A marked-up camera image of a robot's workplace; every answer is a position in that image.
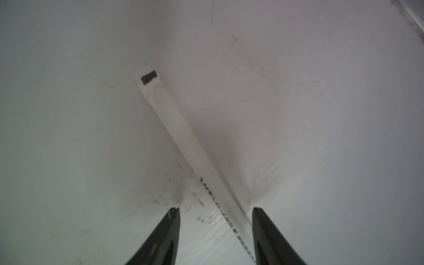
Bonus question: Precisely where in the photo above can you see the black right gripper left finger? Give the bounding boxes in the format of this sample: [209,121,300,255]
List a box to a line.
[127,208,181,265]

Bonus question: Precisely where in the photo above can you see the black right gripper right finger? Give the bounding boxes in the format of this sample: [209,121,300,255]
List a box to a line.
[252,207,306,265]

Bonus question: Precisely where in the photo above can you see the white wrapped straw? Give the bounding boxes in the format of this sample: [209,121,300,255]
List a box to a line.
[134,66,257,263]

